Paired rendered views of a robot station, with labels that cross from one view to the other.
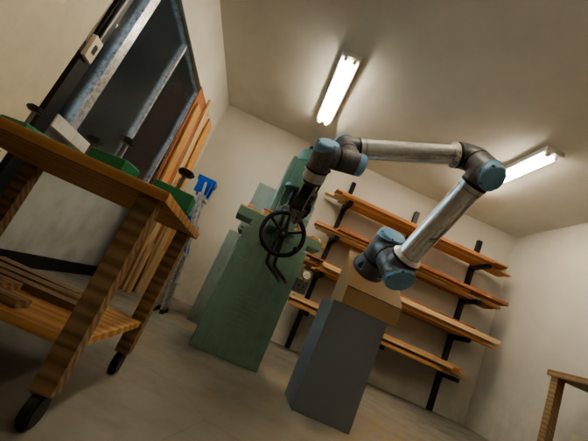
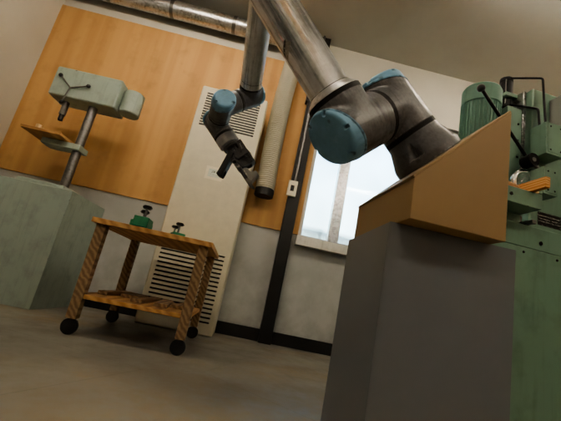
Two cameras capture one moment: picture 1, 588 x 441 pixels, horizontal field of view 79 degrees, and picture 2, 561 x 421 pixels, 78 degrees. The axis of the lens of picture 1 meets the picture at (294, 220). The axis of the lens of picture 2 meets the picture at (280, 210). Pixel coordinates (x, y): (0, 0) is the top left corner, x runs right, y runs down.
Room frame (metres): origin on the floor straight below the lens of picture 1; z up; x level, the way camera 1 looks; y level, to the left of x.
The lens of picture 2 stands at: (1.57, -1.37, 0.34)
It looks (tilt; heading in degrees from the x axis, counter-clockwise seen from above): 14 degrees up; 88
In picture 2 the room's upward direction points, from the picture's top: 12 degrees clockwise
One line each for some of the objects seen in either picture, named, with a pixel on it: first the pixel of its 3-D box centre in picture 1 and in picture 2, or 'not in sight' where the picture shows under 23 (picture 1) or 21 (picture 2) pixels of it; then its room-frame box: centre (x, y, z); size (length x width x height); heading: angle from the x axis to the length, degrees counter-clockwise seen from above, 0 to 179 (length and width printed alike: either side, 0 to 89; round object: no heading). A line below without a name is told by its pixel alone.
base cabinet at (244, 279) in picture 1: (244, 300); (490, 338); (2.58, 0.09, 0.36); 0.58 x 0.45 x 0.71; 7
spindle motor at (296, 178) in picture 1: (304, 172); (479, 119); (2.46, 0.07, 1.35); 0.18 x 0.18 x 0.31
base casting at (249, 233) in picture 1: (268, 248); (495, 246); (2.59, 0.09, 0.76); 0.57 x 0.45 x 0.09; 7
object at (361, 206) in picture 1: (399, 291); not in sight; (4.54, -1.60, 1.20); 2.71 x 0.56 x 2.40; 92
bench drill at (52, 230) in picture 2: not in sight; (67, 183); (0.19, 0.97, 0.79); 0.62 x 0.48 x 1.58; 0
